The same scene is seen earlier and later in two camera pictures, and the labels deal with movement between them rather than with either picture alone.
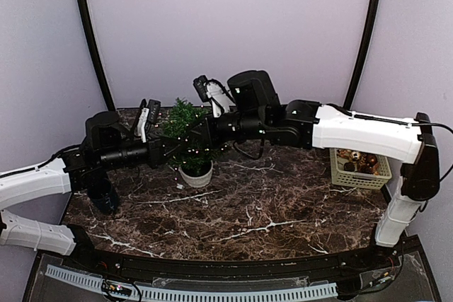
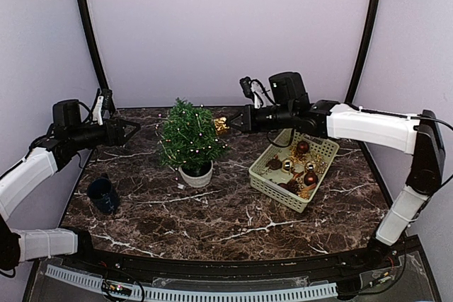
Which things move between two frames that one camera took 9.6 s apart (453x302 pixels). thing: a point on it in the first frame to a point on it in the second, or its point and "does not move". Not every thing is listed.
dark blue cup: [102, 194] does not move
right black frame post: [371, 18] does not move
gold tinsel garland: [362, 163] to [320, 165]
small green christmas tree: [195, 163] does not move
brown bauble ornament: [371, 160] to [311, 177]
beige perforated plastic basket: [357, 179] to [293, 172]
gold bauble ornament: [355, 155] to [287, 165]
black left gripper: [157, 155] to [118, 139]
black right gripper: [208, 137] to [248, 122]
